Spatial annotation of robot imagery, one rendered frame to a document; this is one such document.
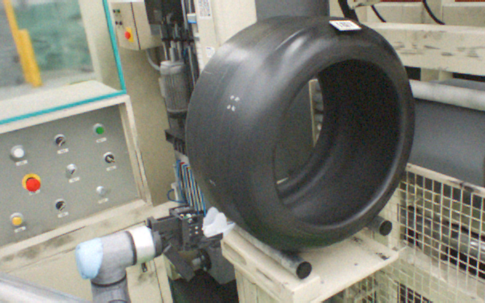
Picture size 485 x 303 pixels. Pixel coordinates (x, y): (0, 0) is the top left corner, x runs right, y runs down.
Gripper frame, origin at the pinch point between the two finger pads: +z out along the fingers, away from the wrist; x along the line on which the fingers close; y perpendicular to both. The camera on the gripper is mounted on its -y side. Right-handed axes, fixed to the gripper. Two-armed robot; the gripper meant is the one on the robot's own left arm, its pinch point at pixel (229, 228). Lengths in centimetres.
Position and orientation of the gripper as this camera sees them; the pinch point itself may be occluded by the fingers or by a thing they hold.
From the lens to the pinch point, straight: 116.5
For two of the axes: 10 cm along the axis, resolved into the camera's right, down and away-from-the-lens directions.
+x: -5.3, -2.5, 8.1
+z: 8.5, -1.7, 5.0
